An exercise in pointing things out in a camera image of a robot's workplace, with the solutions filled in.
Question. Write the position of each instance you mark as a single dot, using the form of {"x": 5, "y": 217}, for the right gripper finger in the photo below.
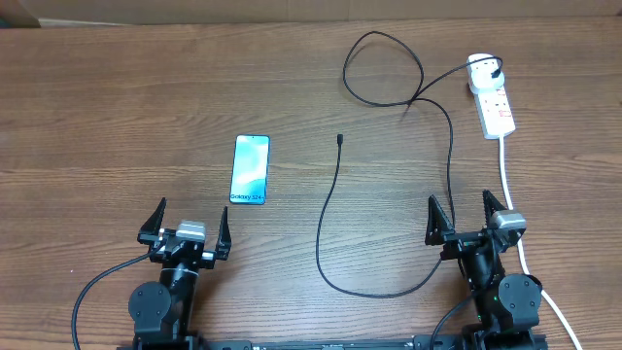
{"x": 494, "y": 211}
{"x": 439, "y": 226}

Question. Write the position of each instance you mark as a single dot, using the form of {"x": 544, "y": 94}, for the cardboard sheet backdrop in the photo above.
{"x": 45, "y": 12}

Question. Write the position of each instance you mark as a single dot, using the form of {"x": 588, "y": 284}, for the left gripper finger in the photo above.
{"x": 224, "y": 240}
{"x": 153, "y": 225}

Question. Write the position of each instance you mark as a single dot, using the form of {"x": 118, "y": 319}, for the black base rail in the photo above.
{"x": 417, "y": 342}

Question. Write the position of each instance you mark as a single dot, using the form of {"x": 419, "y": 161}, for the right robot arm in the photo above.
{"x": 506, "y": 304}

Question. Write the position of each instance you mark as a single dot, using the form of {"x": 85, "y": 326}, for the white power strip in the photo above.
{"x": 494, "y": 113}

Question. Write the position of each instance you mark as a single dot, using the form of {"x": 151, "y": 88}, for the Samsung Galaxy smartphone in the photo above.
{"x": 249, "y": 170}

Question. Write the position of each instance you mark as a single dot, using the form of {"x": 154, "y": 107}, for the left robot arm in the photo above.
{"x": 161, "y": 310}

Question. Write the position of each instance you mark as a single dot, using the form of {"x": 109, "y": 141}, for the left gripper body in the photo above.
{"x": 206, "y": 261}

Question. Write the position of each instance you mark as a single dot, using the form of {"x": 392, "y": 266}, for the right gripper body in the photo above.
{"x": 467, "y": 240}

